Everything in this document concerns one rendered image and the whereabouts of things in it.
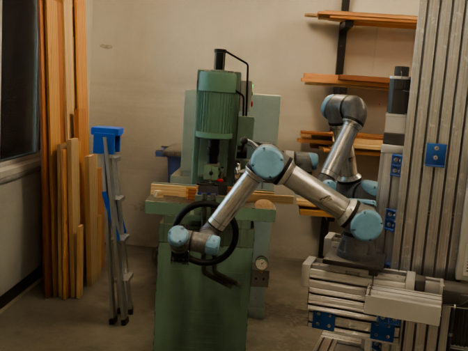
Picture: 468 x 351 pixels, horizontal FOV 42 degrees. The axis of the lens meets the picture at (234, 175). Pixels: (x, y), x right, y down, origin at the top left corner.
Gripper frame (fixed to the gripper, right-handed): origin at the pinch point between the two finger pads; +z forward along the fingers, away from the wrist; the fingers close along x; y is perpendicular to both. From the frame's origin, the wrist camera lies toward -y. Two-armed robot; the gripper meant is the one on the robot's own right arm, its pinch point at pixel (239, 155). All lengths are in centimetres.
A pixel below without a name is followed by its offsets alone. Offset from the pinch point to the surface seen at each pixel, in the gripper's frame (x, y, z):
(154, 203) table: 25.0, -4.7, 36.4
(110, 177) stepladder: 12, -77, 72
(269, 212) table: 24.7, -4.7, -16.3
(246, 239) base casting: 37.7, -7.3, -6.9
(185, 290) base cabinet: 64, -12, 19
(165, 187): 16.8, -20.9, 34.0
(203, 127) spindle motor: -12.4, -7.2, 17.4
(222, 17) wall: -132, -222, 20
